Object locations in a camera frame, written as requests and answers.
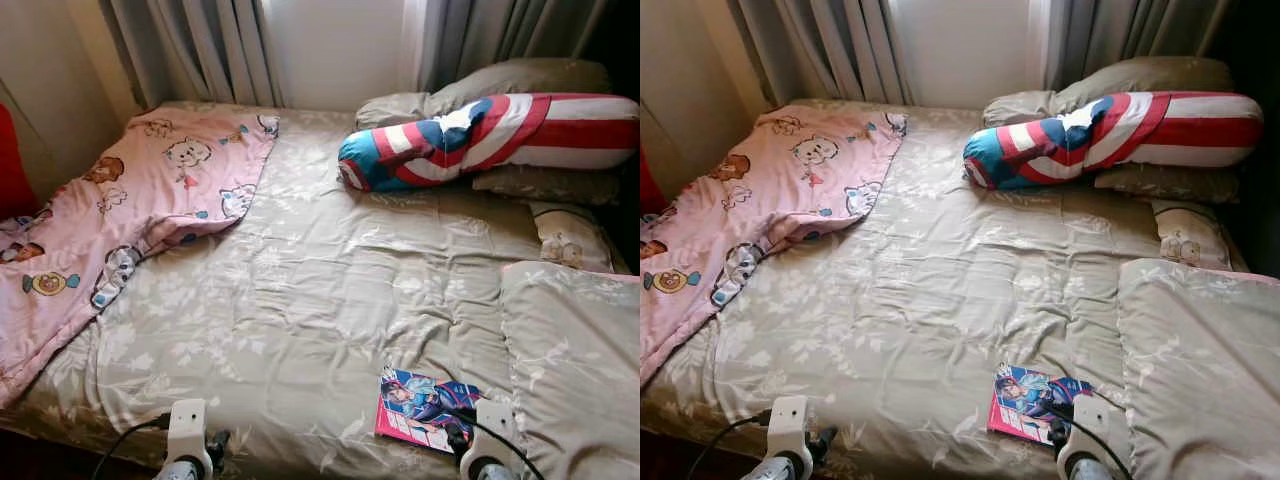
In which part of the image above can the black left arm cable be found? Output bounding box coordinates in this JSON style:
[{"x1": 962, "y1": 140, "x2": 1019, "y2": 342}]
[
  {"x1": 690, "y1": 408, "x2": 773, "y2": 480},
  {"x1": 92, "y1": 412, "x2": 171, "y2": 480}
]

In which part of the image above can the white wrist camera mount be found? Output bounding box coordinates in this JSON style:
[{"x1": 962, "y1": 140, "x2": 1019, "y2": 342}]
[
  {"x1": 765, "y1": 395, "x2": 813, "y2": 471},
  {"x1": 1055, "y1": 420, "x2": 1111, "y2": 480},
  {"x1": 458, "y1": 398, "x2": 519, "y2": 480},
  {"x1": 165, "y1": 398, "x2": 213, "y2": 471}
]

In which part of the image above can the beige floral duvet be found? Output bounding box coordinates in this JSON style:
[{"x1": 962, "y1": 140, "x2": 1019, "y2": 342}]
[
  {"x1": 1115, "y1": 258, "x2": 1280, "y2": 480},
  {"x1": 498, "y1": 262, "x2": 641, "y2": 480}
]

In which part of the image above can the blue and pink comic book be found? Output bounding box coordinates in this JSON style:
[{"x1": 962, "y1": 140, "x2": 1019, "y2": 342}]
[
  {"x1": 374, "y1": 366, "x2": 483, "y2": 454},
  {"x1": 986, "y1": 362, "x2": 1093, "y2": 446}
]

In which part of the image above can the red white blue bolster pillow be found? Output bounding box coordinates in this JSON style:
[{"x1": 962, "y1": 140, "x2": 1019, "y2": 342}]
[
  {"x1": 963, "y1": 90, "x2": 1264, "y2": 191},
  {"x1": 338, "y1": 92, "x2": 641, "y2": 193}
]

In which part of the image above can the pink cartoon print quilt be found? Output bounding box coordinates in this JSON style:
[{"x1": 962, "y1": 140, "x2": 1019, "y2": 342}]
[
  {"x1": 0, "y1": 108, "x2": 281, "y2": 406},
  {"x1": 640, "y1": 105, "x2": 909, "y2": 386}
]

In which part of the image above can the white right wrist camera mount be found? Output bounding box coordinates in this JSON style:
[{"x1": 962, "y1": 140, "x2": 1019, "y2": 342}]
[
  {"x1": 1055, "y1": 420, "x2": 1111, "y2": 480},
  {"x1": 458, "y1": 398, "x2": 519, "y2": 480}
]

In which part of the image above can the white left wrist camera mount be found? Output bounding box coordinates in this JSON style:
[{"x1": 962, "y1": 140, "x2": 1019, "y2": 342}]
[
  {"x1": 165, "y1": 398, "x2": 213, "y2": 471},
  {"x1": 765, "y1": 395, "x2": 813, "y2": 471}
]

